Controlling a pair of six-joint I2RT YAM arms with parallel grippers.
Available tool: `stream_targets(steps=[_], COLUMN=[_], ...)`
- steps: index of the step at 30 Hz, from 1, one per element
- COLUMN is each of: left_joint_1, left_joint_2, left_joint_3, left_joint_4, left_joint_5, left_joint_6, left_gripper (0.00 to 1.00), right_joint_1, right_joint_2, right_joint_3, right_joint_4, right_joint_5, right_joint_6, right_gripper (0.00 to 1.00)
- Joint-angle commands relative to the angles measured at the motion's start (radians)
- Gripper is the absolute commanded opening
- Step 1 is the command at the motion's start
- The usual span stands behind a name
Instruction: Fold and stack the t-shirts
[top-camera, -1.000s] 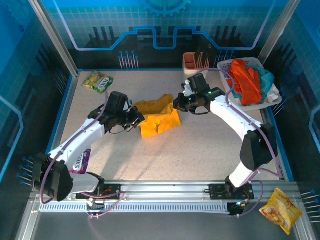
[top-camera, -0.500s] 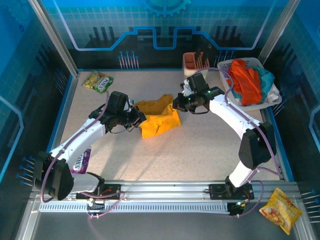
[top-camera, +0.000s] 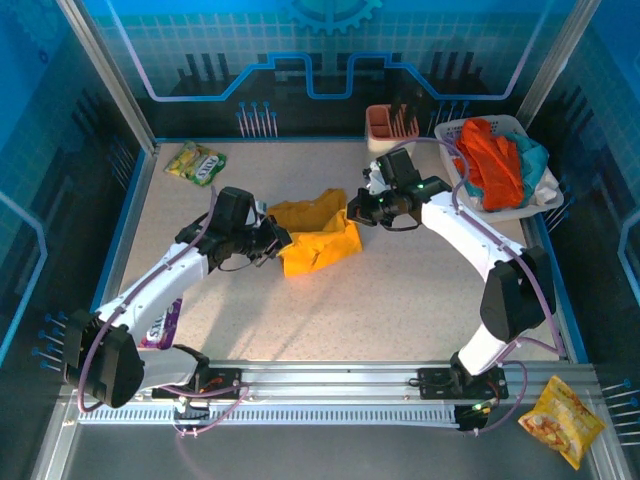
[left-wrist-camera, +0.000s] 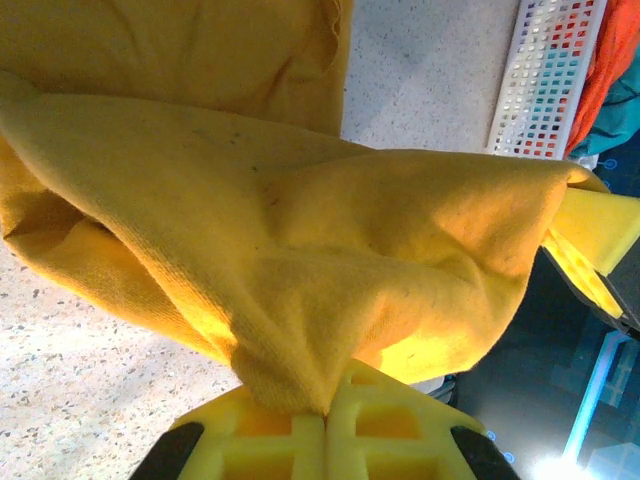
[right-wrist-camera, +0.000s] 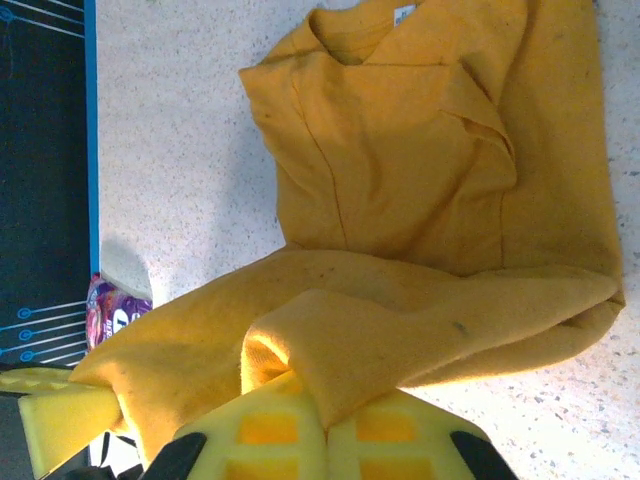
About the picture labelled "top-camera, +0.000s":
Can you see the aluminium frame post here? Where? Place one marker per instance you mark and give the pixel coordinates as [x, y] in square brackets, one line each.
[555, 65]
[112, 80]

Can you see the aluminium rail frame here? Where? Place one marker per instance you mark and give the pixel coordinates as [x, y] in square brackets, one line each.
[325, 380]

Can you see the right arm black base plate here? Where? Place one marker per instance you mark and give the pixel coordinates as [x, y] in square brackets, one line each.
[435, 382]

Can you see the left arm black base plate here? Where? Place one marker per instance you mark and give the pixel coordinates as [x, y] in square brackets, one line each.
[227, 382]

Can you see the purple Fox's candy bag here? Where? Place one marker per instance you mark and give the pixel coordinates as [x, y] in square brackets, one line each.
[162, 327]

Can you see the white t-shirt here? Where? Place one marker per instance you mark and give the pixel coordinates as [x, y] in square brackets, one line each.
[547, 187]

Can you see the orange t-shirt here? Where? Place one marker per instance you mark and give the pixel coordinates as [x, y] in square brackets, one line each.
[492, 165]

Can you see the yellow snack bag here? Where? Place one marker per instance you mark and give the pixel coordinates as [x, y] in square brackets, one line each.
[560, 425]

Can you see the yellow t-shirt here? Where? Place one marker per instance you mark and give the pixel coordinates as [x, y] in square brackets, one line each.
[320, 245]

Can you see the yellow-green Fox's candy bag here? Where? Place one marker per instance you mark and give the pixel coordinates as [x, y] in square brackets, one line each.
[197, 162]

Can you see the cream utensil holder pink inside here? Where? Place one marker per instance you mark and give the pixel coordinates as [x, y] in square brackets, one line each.
[382, 142]

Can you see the black kitchen utensil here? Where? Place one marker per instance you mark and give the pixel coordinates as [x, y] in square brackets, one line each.
[415, 107]
[399, 117]

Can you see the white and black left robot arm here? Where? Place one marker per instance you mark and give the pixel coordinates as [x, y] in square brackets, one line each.
[150, 285]

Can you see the teal t-shirt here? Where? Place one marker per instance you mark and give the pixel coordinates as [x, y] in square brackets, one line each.
[535, 160]

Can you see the white plastic laundry basket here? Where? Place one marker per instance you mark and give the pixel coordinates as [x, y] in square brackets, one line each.
[450, 130]

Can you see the blue table border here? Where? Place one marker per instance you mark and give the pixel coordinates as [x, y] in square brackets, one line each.
[112, 260]

